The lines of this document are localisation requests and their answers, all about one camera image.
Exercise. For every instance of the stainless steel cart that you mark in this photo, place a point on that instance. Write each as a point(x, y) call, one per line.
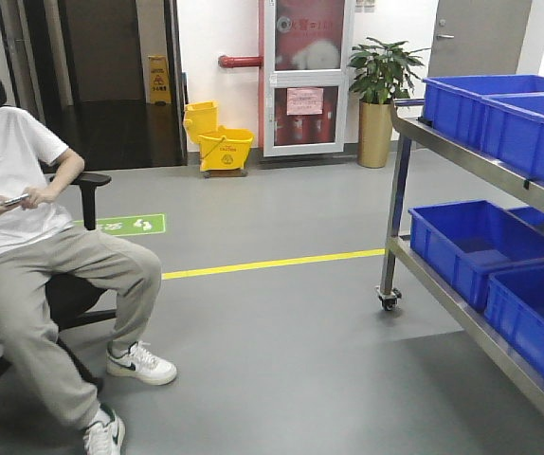
point(501, 176)

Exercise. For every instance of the black office chair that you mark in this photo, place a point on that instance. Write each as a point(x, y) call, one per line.
point(71, 298)

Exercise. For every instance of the yellow wet floor sign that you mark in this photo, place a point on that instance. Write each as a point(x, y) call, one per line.
point(159, 82)

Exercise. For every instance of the grey door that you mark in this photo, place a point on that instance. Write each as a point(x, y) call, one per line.
point(478, 37)

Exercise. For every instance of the potted plant gold pot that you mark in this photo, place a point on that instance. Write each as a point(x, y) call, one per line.
point(383, 72)

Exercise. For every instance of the yellow mop bucket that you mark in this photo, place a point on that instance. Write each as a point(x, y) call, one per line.
point(223, 151)

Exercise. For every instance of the seated person white shirt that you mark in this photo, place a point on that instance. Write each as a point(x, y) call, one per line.
point(38, 239)

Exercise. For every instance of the blue bin cart top right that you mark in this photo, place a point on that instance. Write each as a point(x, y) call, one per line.
point(512, 131)

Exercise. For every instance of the green floor sticker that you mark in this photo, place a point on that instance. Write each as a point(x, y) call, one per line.
point(133, 225)

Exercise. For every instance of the blue bin cart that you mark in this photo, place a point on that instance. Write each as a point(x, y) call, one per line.
point(453, 104)
point(465, 242)
point(515, 309)
point(512, 131)

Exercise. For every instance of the red fire hose cabinet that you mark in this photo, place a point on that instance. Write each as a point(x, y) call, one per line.
point(304, 77)

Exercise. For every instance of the blue bin cart top left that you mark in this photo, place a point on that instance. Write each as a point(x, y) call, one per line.
point(453, 104)

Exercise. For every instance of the blue bin cart lower left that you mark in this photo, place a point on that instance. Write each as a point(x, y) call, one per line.
point(465, 242)

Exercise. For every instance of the blue bin cart lower right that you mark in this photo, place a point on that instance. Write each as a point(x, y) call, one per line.
point(515, 309)

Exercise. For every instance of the red pipe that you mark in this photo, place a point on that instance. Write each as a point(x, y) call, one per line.
point(232, 62)

